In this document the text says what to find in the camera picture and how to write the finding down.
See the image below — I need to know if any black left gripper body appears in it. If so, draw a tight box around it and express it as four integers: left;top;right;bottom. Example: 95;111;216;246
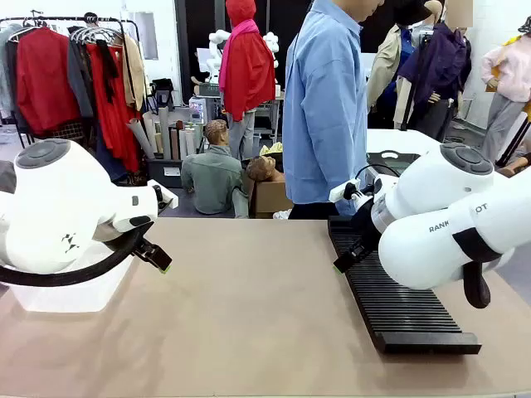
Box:
133;236;156;261

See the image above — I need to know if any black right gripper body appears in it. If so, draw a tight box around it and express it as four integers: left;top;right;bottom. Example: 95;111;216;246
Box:
351;197;381;250

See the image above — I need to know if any dark grey handled tray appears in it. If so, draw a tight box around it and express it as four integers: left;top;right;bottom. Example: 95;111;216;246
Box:
367;150;422;177

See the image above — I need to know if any black slotted PCB rack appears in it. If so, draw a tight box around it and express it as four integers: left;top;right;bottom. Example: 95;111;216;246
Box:
327;215;483;356

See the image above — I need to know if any black bin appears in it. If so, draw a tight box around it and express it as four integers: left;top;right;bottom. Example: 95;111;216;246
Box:
146;157;184;190

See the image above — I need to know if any clear plastic storage box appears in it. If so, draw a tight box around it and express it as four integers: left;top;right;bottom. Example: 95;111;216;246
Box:
12;242;134;314

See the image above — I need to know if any white table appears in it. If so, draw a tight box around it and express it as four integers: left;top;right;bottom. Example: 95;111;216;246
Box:
366;128;441;155

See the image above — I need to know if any seated mannequin in grey jacket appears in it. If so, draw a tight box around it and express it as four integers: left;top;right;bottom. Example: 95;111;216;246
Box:
180;119;245;217

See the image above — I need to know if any brown cardboard box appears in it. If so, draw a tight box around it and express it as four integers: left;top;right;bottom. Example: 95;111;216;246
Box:
247;179;294;220

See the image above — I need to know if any bundle of paper rolls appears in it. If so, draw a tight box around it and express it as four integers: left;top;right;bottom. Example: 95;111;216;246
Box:
127;106;205;162

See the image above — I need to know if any brown mannequin head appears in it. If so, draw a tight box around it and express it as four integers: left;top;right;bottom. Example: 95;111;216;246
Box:
246;156;286;184

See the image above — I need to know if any person in blue shirt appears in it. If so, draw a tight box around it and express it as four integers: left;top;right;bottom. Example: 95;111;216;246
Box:
281;0;385;221

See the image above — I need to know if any red dress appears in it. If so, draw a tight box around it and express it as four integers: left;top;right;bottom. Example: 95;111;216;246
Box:
85;41;141;173

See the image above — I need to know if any mannequin in beige coat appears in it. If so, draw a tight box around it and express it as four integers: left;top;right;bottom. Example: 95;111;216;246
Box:
366;0;417;130

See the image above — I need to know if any mannequin in purple jacket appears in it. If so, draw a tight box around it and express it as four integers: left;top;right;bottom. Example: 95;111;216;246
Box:
397;0;473;143

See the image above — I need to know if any beige garment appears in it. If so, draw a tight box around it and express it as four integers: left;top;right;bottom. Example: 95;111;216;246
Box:
122;34;147;112

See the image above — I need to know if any dark grey garment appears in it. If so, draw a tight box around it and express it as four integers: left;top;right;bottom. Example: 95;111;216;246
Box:
67;36;95;121

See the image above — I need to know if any mannequin in red hooded coat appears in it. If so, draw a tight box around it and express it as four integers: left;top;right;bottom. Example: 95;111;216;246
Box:
218;0;278;161

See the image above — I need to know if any red jacket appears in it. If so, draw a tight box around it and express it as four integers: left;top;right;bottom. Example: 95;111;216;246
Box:
16;27;82;136

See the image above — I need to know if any mannequin in pink hoodie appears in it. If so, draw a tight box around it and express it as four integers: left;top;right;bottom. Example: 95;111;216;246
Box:
480;16;531;163

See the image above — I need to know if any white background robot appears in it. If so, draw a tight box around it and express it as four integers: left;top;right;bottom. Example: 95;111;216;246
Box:
206;28;233;84

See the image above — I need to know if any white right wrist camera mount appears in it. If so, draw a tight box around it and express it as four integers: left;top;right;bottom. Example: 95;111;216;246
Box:
329;179;360;205

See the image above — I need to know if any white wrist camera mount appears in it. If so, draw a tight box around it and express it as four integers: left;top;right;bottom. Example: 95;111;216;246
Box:
329;179;360;205
152;184;180;209

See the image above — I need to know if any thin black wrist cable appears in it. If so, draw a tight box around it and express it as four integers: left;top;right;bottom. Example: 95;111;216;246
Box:
352;163;402;183

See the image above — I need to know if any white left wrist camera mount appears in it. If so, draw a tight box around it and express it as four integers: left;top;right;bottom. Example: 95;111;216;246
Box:
152;184;180;209

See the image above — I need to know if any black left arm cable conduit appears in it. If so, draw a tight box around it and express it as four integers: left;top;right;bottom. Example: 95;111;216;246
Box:
0;223;155;288

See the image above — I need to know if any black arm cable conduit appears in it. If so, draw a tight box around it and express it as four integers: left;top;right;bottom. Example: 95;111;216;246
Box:
451;227;515;310
0;223;155;288

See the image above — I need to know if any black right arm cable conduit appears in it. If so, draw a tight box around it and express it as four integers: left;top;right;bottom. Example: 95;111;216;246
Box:
451;227;515;310

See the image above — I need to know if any black clothes rail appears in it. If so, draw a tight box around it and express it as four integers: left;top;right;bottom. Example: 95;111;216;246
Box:
0;11;140;138

